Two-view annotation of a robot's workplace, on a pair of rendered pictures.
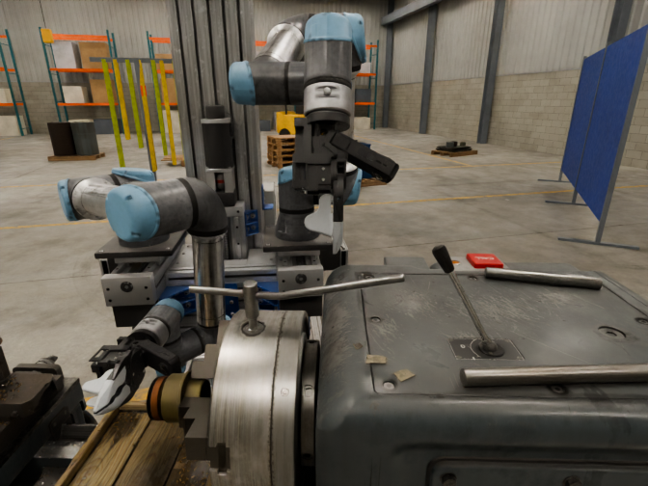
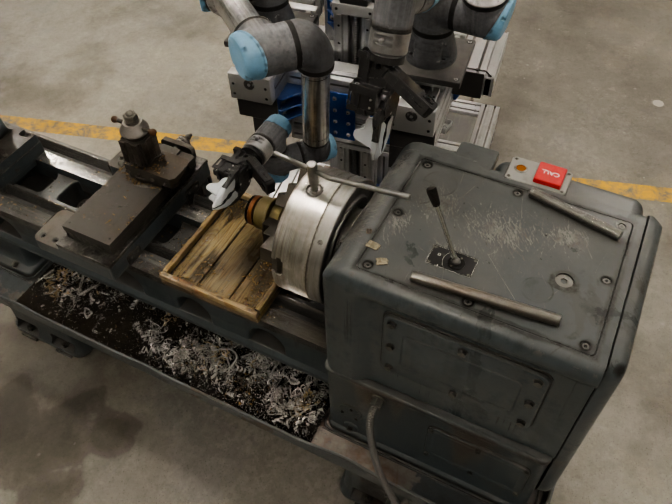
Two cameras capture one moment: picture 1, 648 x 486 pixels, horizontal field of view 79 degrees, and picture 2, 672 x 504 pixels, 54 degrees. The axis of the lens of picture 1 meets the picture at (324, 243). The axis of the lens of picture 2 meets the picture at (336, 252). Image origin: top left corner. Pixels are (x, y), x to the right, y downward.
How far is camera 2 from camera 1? 86 cm
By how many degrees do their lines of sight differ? 37
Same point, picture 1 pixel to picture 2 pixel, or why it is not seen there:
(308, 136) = (366, 68)
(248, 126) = not seen: outside the picture
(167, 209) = (274, 60)
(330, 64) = (388, 17)
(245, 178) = not seen: outside the picture
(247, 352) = (304, 208)
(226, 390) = (285, 229)
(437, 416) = (383, 291)
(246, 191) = not seen: outside the picture
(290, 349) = (332, 215)
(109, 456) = (223, 230)
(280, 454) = (310, 276)
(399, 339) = (400, 235)
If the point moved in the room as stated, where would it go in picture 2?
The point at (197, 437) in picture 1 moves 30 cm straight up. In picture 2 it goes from (267, 249) to (251, 148)
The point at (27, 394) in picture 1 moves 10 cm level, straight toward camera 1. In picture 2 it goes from (172, 173) to (178, 198)
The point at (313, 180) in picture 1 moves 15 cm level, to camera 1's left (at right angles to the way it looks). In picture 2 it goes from (362, 106) to (293, 88)
